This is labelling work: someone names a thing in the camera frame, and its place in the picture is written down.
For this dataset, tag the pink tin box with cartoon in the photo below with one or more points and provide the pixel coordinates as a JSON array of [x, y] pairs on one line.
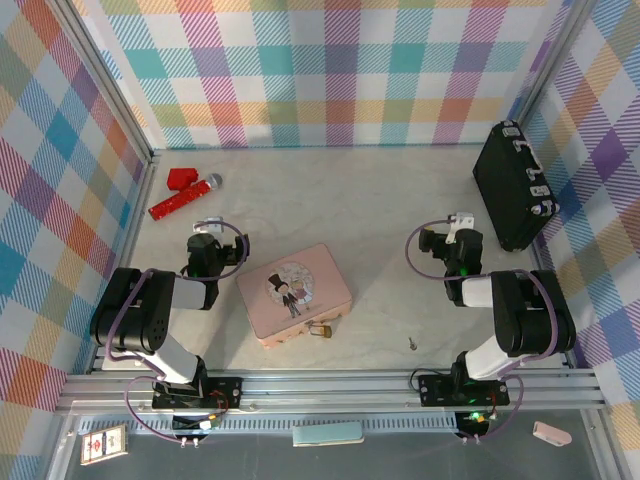
[[320, 280]]

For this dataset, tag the small metal key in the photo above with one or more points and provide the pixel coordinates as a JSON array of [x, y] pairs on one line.
[[412, 343]]

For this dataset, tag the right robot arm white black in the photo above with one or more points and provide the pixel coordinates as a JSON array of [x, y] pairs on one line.
[[530, 315]]

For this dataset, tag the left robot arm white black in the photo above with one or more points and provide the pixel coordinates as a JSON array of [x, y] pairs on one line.
[[130, 310]]

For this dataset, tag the red glitter toy microphone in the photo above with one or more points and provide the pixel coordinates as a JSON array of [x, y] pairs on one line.
[[180, 200]]

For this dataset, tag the black briefcase with metal fittings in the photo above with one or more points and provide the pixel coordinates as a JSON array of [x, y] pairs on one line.
[[505, 190]]

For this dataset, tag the small red block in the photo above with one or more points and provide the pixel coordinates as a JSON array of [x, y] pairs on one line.
[[180, 179]]

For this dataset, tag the light blue eraser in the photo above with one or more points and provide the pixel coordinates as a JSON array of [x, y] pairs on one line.
[[327, 434]]

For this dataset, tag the red card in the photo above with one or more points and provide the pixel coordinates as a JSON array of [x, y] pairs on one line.
[[102, 444]]

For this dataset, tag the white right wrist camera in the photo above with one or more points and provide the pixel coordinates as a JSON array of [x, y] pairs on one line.
[[457, 225]]

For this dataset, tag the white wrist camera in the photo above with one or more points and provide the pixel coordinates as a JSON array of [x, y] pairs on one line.
[[457, 225], [210, 223]]

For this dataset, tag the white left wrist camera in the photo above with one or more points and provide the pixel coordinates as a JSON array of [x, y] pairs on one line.
[[210, 223]]

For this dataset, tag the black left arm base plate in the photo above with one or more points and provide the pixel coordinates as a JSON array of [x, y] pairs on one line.
[[225, 392]]

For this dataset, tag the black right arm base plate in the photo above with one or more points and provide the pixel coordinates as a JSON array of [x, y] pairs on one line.
[[435, 390]]

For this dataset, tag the long aluminium frame rail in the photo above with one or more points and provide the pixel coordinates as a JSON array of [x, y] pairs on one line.
[[325, 387]]

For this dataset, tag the aluminium frame post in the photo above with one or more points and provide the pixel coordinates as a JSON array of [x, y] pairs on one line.
[[100, 75], [555, 60]]

